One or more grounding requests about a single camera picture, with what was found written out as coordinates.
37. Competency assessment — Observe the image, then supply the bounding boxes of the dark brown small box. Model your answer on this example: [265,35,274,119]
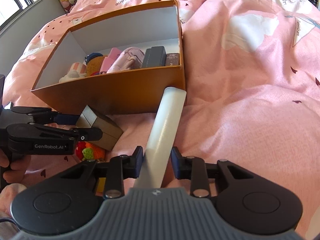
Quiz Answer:
[165,53,180,66]

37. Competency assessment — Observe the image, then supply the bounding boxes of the person's left hand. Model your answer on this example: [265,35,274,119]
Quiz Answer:
[1,150,31,184]

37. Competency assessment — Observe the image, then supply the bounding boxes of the white black plush toy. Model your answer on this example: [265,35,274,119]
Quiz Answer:
[59,62,87,83]

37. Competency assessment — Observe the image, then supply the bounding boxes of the pink wallet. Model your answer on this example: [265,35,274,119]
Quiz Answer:
[100,47,122,74]

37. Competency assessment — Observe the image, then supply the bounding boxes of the gold grey gift box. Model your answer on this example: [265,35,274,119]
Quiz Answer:
[76,105,123,151]

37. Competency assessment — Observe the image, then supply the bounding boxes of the brown teddy bear blue cap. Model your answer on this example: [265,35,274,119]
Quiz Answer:
[85,53,107,76]

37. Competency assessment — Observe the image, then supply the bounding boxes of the orange cardboard storage box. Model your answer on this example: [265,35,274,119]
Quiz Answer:
[31,0,185,114]

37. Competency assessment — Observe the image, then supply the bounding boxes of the pink satin pouch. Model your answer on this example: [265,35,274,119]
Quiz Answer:
[107,47,145,73]

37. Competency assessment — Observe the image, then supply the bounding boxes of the dark grey case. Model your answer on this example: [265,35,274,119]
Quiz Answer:
[142,46,167,68]

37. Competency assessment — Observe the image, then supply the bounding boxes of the crocheted orange red fruit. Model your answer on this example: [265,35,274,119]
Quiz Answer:
[74,141,106,162]

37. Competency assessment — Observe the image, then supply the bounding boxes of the pink bed duvet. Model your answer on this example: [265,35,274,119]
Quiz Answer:
[3,0,319,239]

